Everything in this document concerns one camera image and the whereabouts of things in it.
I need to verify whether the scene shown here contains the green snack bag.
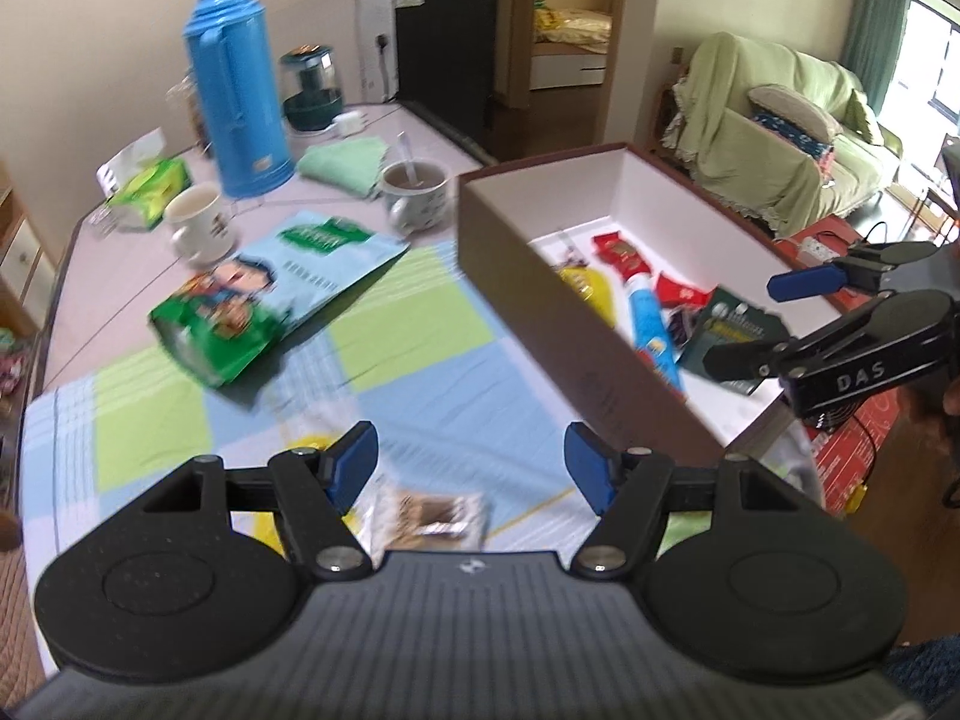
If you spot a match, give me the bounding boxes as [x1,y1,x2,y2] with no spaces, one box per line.
[148,274,290,389]

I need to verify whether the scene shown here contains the white and blue toothpaste tube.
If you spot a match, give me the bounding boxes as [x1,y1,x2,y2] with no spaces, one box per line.
[622,275,687,398]

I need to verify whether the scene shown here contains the dark green card package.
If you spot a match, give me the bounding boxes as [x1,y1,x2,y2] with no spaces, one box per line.
[679,286,792,397]

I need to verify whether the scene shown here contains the bed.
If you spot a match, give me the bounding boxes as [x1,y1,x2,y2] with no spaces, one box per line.
[531,4,612,87]

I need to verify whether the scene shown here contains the red candy packet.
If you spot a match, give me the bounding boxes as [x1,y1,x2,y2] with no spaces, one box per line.
[654,272,715,310]

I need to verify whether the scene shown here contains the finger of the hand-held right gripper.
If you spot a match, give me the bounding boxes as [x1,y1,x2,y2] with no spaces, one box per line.
[703,291,950,383]
[766,240,938,305]

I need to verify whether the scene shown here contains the dark green glass kettle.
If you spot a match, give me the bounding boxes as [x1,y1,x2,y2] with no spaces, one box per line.
[280,45,346,134]

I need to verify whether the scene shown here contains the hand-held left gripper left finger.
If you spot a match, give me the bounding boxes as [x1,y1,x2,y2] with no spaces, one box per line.
[142,420,377,582]

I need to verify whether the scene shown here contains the red snack packet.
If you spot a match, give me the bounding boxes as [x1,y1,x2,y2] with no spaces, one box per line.
[592,232,652,278]

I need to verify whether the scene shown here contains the glass jar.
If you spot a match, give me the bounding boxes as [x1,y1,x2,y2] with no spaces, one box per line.
[165,67,211,158]

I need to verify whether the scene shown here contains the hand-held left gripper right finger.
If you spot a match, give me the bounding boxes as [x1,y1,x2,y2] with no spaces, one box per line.
[562,421,800,580]

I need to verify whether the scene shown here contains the blue thermos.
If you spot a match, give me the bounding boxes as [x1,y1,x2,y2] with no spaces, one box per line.
[184,0,296,198]

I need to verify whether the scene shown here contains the beige cushion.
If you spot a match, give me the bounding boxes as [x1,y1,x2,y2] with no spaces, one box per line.
[748,84,845,143]

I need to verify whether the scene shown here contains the white mug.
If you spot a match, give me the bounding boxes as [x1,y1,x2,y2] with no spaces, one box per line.
[163,184,237,267]

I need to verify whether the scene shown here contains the sofa with green cover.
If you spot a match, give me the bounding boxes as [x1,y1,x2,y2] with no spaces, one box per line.
[660,31,901,241]

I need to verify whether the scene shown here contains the white and brown snack packet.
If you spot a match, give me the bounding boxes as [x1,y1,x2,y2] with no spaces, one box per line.
[367,487,488,552]

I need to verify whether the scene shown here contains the green curtain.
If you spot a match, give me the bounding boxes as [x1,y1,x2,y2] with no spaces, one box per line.
[840,0,912,98]

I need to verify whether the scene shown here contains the yellow packet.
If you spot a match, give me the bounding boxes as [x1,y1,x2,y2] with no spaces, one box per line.
[559,262,620,327]

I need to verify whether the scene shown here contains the green tissue pack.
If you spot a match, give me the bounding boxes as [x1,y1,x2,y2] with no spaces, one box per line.
[96,127,194,230]

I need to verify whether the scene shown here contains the red box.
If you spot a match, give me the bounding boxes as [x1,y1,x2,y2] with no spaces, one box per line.
[814,390,901,515]

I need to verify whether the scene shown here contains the light blue pouch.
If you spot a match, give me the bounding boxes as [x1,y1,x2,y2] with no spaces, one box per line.
[217,211,412,338]

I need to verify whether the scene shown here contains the green towel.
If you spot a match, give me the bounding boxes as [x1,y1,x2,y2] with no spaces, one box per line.
[298,136,391,200]

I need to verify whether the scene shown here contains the patterned mug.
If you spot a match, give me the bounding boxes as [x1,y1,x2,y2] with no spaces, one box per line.
[379,157,455,235]

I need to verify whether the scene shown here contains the wooden shelf cabinet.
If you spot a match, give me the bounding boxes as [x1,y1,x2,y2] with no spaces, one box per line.
[0,157,61,338]

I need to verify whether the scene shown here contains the brown cardboard box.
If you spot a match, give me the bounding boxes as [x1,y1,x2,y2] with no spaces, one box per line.
[457,144,856,466]

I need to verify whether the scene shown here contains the checkered tablecloth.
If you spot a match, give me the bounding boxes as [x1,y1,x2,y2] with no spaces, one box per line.
[19,240,751,676]

